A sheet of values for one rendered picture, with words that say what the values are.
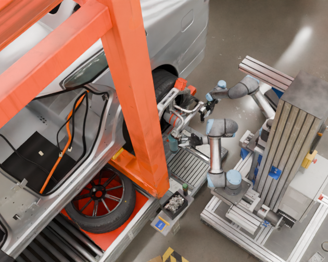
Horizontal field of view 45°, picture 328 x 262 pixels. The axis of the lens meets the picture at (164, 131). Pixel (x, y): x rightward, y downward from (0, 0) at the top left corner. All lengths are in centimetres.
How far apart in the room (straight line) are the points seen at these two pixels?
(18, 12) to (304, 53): 430
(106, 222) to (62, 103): 113
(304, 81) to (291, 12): 346
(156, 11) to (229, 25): 247
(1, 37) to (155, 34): 193
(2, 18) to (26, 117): 246
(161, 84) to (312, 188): 145
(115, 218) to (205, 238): 94
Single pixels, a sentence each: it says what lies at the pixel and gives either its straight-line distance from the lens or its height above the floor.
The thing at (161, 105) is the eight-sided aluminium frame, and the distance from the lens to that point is 337.
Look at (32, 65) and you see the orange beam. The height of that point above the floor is 273.
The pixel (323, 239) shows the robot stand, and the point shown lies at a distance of 398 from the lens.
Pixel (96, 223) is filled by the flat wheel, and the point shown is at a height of 50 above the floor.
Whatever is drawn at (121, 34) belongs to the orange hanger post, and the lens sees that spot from 186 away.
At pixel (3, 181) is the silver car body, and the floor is 159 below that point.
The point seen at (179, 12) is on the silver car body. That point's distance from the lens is 335.
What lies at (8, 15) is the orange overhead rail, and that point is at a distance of 145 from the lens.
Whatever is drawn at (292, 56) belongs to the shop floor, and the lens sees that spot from 528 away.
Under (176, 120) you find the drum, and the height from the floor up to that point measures 91.
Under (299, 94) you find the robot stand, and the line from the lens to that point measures 235.
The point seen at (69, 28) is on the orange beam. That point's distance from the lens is 172.
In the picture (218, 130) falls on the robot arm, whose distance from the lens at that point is 301.
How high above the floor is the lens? 388
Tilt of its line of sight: 59 degrees down
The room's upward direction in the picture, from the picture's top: 8 degrees counter-clockwise
